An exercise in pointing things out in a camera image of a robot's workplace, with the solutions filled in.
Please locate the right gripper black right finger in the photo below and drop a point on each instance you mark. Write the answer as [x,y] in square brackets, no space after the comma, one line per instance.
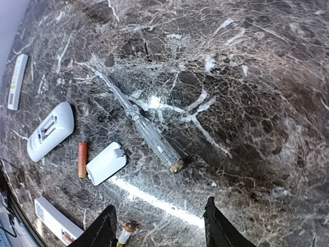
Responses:
[218,229]

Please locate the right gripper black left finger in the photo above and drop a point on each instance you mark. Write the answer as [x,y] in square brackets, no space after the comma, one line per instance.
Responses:
[102,232]

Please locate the white remote with QR label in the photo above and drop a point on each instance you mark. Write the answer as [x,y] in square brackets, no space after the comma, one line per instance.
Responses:
[54,220]

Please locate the white battery cover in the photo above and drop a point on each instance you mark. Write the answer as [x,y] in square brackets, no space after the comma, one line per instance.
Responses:
[109,161]

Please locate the clear handled screwdriver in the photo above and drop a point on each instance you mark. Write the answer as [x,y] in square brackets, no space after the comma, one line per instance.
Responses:
[164,151]

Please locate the orange AA battery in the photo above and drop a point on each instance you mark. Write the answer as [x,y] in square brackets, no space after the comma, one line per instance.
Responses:
[82,159]

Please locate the white remote with battery compartment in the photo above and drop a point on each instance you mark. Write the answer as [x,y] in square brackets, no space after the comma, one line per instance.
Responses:
[57,126]

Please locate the batteries in QR remote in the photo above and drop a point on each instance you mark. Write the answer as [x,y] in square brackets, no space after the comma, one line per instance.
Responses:
[67,238]

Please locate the white remote with green buttons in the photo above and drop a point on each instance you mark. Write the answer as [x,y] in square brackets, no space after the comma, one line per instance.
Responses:
[16,82]

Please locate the black curved front rail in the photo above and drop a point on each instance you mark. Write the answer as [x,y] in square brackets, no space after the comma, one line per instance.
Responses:
[17,199]

